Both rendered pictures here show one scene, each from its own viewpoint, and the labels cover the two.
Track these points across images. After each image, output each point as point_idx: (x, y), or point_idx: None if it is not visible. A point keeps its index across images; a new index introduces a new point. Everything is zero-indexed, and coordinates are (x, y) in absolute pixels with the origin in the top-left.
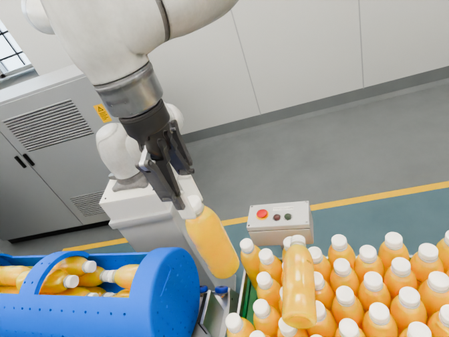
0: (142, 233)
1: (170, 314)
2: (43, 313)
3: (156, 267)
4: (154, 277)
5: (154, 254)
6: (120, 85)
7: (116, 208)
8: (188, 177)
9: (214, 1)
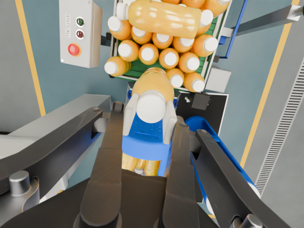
0: None
1: (162, 127)
2: None
3: (142, 144)
4: (151, 143)
5: (126, 148)
6: None
7: (51, 189)
8: (131, 113)
9: None
